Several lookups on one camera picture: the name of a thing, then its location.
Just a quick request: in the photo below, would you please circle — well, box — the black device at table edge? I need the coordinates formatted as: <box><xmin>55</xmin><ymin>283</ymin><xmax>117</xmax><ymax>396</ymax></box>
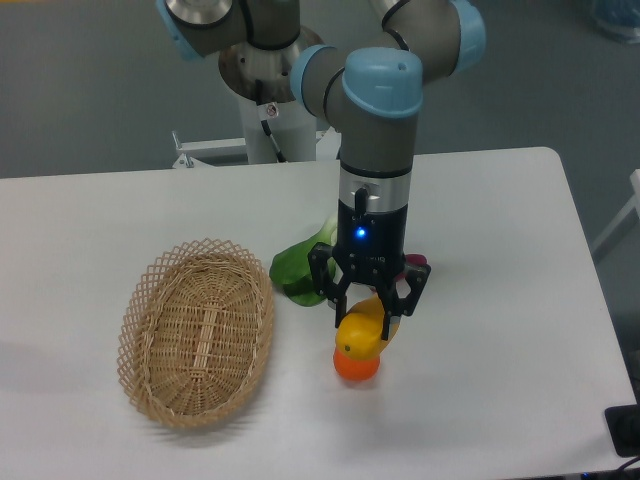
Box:
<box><xmin>604</xmin><ymin>404</ymin><xmax>639</xmax><ymax>457</ymax></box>

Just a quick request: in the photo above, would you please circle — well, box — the woven wicker basket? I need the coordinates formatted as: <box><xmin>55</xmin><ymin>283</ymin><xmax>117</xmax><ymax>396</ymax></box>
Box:
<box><xmin>117</xmin><ymin>238</ymin><xmax>275</xmax><ymax>428</ymax></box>

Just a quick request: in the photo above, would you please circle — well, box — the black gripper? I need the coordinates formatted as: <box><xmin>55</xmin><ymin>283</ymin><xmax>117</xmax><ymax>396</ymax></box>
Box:
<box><xmin>308</xmin><ymin>201</ymin><xmax>431</xmax><ymax>341</ymax></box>

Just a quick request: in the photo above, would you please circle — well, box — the orange tangerine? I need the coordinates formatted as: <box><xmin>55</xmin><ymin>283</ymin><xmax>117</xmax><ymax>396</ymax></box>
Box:
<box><xmin>333</xmin><ymin>349</ymin><xmax>381</xmax><ymax>382</ymax></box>

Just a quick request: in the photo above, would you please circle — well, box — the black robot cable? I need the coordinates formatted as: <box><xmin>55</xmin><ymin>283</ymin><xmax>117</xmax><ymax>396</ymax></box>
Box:
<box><xmin>255</xmin><ymin>79</ymin><xmax>291</xmax><ymax>164</ymax></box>

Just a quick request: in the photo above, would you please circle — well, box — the blue plastic bag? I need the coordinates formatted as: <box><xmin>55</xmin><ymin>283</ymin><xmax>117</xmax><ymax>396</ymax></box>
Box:
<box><xmin>583</xmin><ymin>0</ymin><xmax>639</xmax><ymax>45</ymax></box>

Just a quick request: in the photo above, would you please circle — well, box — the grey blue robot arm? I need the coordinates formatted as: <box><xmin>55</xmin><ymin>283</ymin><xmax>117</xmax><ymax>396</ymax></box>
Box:
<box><xmin>156</xmin><ymin>1</ymin><xmax>486</xmax><ymax>339</ymax></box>

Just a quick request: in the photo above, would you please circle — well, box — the white frame at right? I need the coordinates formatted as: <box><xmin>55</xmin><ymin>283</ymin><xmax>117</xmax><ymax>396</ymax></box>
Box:
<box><xmin>590</xmin><ymin>169</ymin><xmax>639</xmax><ymax>264</ymax></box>

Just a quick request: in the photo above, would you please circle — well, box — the purple sweet potato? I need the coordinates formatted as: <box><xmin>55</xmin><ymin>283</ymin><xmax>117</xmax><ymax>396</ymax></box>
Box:
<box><xmin>395</xmin><ymin>253</ymin><xmax>428</xmax><ymax>282</ymax></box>

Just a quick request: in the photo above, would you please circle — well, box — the green bok choy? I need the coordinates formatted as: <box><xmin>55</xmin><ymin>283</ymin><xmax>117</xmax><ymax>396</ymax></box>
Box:
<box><xmin>269</xmin><ymin>212</ymin><xmax>338</xmax><ymax>307</ymax></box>

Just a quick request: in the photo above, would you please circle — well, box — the yellow mango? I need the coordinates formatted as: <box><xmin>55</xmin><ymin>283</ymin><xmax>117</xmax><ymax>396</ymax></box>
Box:
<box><xmin>335</xmin><ymin>294</ymin><xmax>400</xmax><ymax>361</ymax></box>

